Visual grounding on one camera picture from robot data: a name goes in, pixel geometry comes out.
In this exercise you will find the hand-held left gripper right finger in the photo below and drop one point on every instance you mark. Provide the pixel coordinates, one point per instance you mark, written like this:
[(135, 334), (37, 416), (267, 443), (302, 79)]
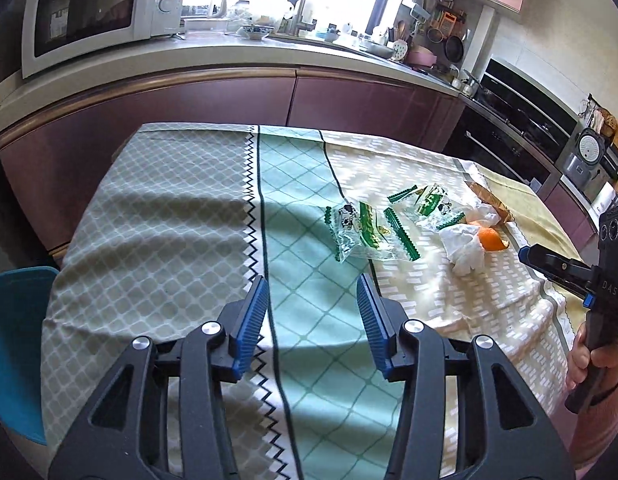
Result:
[(371, 320)]

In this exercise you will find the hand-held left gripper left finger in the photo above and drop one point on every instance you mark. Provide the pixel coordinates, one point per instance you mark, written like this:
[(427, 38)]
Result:
[(249, 320)]

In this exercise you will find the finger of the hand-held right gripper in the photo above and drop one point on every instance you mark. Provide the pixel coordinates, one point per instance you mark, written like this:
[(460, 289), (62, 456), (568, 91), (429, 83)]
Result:
[(559, 267)]

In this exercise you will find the orange peel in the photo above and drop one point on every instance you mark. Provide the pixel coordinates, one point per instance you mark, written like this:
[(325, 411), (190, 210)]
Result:
[(489, 239)]

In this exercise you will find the white tissue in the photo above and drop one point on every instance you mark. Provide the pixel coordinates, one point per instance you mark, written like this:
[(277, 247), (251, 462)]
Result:
[(464, 249)]

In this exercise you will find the gold foil snack wrapper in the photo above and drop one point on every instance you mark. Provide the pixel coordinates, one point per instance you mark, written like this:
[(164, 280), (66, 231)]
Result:
[(489, 197)]

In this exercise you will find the person's right forearm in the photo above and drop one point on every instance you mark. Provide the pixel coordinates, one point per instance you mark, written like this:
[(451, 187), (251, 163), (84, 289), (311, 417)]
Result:
[(604, 435)]

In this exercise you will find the person's right hand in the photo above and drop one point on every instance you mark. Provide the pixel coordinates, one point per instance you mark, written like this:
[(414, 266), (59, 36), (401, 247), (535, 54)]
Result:
[(614, 357)]

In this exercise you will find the patterned tablecloth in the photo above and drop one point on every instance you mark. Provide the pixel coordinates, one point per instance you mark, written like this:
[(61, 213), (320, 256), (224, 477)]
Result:
[(189, 220)]

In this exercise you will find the white rice cooker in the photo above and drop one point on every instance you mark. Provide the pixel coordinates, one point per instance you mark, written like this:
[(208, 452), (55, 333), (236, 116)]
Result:
[(589, 152)]

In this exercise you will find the black integrated stove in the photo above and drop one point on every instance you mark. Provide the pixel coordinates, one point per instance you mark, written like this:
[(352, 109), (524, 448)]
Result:
[(514, 110)]

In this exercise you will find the maroon kitchen counter cabinet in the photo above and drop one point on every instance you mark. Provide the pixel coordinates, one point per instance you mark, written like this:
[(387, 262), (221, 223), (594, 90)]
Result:
[(189, 100)]

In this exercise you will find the blue plastic chair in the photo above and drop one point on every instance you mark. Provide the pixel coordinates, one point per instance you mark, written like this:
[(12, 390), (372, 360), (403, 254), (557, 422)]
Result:
[(19, 340)]

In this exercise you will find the black frying pan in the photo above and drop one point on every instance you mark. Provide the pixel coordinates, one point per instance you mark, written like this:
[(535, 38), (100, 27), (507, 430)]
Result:
[(455, 50)]

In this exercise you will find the pink cooking pot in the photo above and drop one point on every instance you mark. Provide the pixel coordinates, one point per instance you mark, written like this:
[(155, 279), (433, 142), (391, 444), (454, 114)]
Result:
[(421, 57)]

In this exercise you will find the white spotted strainer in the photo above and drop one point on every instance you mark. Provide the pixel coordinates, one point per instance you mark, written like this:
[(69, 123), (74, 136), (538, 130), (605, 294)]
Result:
[(400, 48)]

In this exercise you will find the steel mixing bowl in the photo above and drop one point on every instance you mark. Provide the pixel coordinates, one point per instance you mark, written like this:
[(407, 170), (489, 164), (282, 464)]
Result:
[(378, 49)]

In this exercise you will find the blue white ceramic bowl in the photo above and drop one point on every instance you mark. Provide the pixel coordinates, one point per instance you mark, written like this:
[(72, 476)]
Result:
[(258, 31)]

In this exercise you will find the clear plastic food container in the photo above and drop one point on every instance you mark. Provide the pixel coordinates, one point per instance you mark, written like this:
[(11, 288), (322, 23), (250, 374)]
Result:
[(206, 27)]

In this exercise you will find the glass electric kettle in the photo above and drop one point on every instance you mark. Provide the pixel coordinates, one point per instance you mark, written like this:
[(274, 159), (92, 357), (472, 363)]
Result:
[(204, 5)]

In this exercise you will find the white microwave oven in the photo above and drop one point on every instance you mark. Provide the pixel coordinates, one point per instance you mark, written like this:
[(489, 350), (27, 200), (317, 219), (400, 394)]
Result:
[(84, 10)]

